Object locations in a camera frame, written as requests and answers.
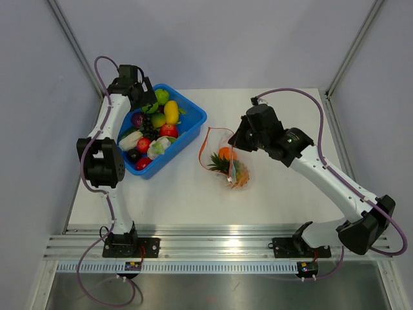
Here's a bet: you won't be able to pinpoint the toy pineapple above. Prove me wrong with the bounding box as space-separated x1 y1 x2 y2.
207 153 250 188

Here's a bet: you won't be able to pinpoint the dark toy grapes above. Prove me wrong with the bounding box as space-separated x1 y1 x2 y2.
140 115 159 141

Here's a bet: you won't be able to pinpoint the green toy apple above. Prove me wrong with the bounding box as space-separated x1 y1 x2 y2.
155 88 170 105

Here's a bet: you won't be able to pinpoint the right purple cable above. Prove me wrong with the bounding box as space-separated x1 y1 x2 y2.
251 87 407 281

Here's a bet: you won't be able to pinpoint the aluminium front rail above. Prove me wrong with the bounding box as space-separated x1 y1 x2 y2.
43 224 395 262

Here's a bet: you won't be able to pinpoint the white toy radish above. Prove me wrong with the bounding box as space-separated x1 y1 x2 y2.
118 130 143 151

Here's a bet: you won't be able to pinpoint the right aluminium frame post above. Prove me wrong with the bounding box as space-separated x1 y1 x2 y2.
325 0 386 99

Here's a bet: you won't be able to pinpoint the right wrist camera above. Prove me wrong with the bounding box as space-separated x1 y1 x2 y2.
257 98 268 105

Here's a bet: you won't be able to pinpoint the small red toy tomato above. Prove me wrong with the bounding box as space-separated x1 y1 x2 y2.
136 138 152 154

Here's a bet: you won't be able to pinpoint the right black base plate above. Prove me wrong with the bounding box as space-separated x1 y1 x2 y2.
267 237 332 258

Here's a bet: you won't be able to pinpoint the toy orange persimmon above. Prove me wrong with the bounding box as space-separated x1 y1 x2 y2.
218 147 238 161

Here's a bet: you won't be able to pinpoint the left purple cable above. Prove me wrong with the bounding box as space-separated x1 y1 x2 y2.
76 55 145 306

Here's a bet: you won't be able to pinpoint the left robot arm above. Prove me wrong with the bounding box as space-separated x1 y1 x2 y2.
76 65 156 258

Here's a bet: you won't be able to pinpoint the left circuit board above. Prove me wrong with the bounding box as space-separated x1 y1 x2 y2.
125 262 142 271

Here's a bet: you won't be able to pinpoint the left aluminium frame post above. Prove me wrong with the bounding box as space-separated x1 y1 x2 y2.
47 0 106 101

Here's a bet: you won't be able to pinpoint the purple cable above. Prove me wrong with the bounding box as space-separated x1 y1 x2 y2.
251 87 407 281
76 55 145 306

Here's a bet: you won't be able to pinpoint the green striped toy melon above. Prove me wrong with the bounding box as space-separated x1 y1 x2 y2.
141 102 159 114

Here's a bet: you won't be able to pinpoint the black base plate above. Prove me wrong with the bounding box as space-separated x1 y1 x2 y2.
267 237 332 258
102 234 161 258

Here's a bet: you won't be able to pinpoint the dark toy eggplant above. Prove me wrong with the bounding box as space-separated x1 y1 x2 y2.
126 149 141 164

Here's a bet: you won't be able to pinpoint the aluminium frame post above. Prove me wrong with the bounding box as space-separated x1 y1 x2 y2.
325 0 386 99
47 0 106 101

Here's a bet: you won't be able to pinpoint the clear orange-zip bag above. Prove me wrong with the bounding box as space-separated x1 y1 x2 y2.
198 127 250 189

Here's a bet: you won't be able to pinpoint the purple toy onion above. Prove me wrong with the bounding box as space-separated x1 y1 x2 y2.
130 112 145 128

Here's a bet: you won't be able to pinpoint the red toy apple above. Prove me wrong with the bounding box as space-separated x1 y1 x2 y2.
159 123 179 138

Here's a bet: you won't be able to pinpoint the circuit board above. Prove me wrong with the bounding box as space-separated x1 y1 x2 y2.
125 262 142 271
297 261 319 277

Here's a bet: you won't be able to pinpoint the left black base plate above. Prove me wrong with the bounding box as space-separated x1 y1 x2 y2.
102 234 161 258

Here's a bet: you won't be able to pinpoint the toy lettuce cabbage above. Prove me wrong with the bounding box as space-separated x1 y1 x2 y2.
147 136 172 160

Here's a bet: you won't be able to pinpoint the yellow toy lemon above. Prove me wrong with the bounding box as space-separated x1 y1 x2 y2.
164 100 179 125

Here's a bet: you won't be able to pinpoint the blue plastic bin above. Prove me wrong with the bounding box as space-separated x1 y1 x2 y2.
117 84 207 180

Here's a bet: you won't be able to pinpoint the right circuit board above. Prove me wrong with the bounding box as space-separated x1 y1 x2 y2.
297 261 319 277

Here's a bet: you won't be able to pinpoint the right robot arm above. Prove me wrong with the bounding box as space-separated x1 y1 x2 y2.
229 104 396 256

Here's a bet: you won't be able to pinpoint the yellow-green toy mango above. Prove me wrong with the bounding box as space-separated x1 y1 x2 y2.
151 112 166 129

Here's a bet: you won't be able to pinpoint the white slotted cable duct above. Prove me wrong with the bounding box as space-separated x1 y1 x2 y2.
57 261 298 274

